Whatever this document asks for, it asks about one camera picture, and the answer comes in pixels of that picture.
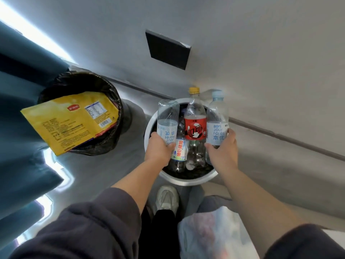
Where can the person's right hand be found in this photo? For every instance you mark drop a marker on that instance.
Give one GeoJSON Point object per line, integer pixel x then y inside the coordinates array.
{"type": "Point", "coordinates": [224, 156]}

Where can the person's left hand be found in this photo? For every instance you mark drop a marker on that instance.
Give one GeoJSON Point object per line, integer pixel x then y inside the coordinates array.
{"type": "Point", "coordinates": [157, 151]}

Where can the person's right thumb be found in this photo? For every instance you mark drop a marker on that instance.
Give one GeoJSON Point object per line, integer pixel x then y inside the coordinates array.
{"type": "Point", "coordinates": [209, 147]}

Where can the person's left thumb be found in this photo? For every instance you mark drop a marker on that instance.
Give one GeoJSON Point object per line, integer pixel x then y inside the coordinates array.
{"type": "Point", "coordinates": [172, 150]}

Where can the clear bottle light blue cap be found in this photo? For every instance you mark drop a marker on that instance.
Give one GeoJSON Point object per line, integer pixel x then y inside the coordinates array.
{"type": "Point", "coordinates": [217, 118]}

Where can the clear capless plastic bottle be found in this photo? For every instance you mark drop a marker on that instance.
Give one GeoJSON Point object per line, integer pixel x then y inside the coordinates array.
{"type": "Point", "coordinates": [167, 118]}

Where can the person's right forearm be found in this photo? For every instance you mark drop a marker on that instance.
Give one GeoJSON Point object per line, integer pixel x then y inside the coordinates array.
{"type": "Point", "coordinates": [256, 210]}

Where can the person's left forearm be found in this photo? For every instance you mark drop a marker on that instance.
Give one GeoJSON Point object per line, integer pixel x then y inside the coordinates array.
{"type": "Point", "coordinates": [140, 183]}

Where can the clear bottle colourful label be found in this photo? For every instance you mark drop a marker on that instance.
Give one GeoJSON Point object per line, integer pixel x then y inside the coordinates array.
{"type": "Point", "coordinates": [180, 152]}

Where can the pile of empty clear bottles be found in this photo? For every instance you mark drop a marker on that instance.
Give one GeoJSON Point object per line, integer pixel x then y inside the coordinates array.
{"type": "Point", "coordinates": [198, 169]}

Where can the red label bottle yellow cap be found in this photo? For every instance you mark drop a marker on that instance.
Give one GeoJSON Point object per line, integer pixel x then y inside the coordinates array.
{"type": "Point", "coordinates": [195, 126]}

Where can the white round waste bin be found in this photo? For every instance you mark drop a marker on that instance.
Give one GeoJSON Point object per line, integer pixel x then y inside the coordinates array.
{"type": "Point", "coordinates": [151, 124]}

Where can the white sneaker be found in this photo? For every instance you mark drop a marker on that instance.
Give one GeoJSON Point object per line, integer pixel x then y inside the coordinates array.
{"type": "Point", "coordinates": [167, 199]}

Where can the grey skirting strip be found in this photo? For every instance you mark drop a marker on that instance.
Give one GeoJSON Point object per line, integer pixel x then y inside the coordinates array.
{"type": "Point", "coordinates": [283, 137]}

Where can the black trouser leg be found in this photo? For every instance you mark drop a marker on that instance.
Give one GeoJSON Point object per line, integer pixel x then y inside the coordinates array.
{"type": "Point", "coordinates": [161, 234]}

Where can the translucent white plastic bag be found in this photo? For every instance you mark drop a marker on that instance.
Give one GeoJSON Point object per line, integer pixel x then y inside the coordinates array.
{"type": "Point", "coordinates": [215, 234]}

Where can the yellow snack bag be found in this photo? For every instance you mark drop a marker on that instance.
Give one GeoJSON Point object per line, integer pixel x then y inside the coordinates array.
{"type": "Point", "coordinates": [70, 122]}

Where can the black bin with bag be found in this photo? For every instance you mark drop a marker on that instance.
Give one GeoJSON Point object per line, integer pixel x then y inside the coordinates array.
{"type": "Point", "coordinates": [80, 83]}

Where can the dark grey left sleeve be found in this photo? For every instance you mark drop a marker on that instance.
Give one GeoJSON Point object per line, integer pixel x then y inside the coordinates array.
{"type": "Point", "coordinates": [86, 229]}

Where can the dark grey sleeve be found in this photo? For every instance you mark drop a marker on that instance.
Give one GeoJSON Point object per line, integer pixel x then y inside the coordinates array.
{"type": "Point", "coordinates": [307, 244]}
{"type": "Point", "coordinates": [86, 229]}

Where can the dark grey right sleeve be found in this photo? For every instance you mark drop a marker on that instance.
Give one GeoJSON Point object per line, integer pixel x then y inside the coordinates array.
{"type": "Point", "coordinates": [307, 244]}

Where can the teal curtain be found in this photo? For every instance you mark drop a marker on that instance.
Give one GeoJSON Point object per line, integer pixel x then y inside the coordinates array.
{"type": "Point", "coordinates": [18, 110]}

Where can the black square wall panel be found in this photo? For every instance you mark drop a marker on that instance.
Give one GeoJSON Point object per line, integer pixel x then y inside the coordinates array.
{"type": "Point", "coordinates": [167, 49]}

